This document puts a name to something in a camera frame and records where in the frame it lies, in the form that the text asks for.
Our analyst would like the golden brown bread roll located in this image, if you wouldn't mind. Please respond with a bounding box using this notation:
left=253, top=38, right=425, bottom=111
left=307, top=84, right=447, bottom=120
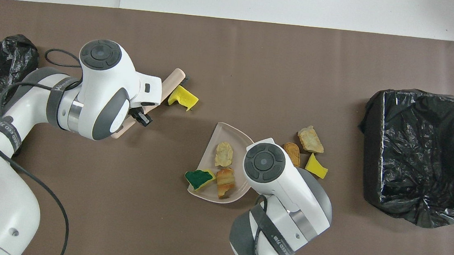
left=282, top=142, right=302, bottom=168

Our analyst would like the pale bread chunk toy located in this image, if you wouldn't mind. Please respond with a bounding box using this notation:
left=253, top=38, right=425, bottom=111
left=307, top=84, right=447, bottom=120
left=296, top=124, right=326, bottom=154

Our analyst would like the beige brush handle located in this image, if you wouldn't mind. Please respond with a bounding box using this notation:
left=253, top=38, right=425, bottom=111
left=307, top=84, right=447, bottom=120
left=110, top=63, right=191, bottom=146

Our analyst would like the orange striped croissant toy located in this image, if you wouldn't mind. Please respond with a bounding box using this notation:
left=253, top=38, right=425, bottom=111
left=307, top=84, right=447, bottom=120
left=214, top=166, right=237, bottom=200

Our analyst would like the brown table mat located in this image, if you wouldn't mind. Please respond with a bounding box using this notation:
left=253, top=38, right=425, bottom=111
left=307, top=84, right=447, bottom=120
left=0, top=0, right=454, bottom=255

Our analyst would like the notched yellow sponge piece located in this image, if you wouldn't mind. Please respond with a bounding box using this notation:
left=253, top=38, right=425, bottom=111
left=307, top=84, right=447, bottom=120
left=167, top=84, right=200, bottom=113

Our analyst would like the small yellow sponge wedge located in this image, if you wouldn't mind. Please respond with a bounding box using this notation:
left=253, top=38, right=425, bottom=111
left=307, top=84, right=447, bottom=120
left=304, top=152, right=330, bottom=180

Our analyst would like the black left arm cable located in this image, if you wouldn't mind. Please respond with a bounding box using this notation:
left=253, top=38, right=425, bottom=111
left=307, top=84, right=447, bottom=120
left=0, top=44, right=85, bottom=255

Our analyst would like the pink plastic dustpan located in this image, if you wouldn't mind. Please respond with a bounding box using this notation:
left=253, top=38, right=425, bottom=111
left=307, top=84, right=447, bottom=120
left=186, top=120, right=257, bottom=206

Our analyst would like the green and yellow sponge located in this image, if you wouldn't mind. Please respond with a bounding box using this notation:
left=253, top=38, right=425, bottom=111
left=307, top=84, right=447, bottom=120
left=183, top=167, right=217, bottom=193

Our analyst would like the pale croissant toy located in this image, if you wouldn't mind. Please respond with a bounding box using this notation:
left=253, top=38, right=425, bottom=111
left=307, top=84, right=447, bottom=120
left=214, top=141, right=235, bottom=169

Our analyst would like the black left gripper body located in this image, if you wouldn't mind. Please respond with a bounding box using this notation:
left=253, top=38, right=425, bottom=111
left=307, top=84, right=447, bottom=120
left=127, top=105, right=145, bottom=122

